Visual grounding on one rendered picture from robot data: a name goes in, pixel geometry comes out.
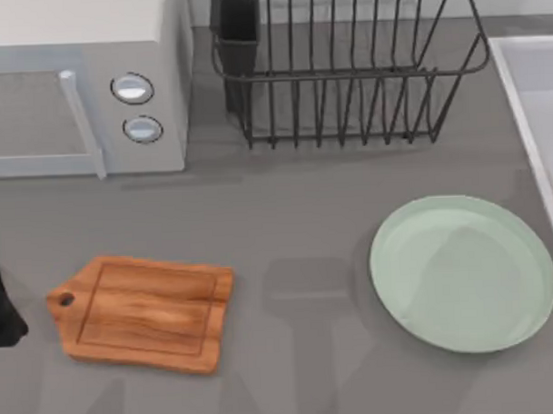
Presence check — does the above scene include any pale microwave oven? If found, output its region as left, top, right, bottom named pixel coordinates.
left=0, top=0, right=200, bottom=182

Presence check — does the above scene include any round microwave knob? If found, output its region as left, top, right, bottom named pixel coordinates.
left=122, top=113, right=165, bottom=144
left=109, top=72, right=155, bottom=106

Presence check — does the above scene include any wooden cutting board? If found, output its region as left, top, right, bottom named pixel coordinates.
left=44, top=251, right=240, bottom=382

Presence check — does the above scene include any black cutlery holder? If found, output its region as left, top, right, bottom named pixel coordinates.
left=208, top=0, right=265, bottom=113

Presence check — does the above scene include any pale green plate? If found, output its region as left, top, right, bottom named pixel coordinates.
left=366, top=191, right=553, bottom=358

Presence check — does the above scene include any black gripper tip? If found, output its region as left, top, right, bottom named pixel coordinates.
left=0, top=228, right=30, bottom=349

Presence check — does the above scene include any black wire dish rack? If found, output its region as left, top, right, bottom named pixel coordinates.
left=207, top=0, right=494, bottom=153

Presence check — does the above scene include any pale microwave door handle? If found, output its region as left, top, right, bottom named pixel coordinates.
left=57, top=69, right=108, bottom=182

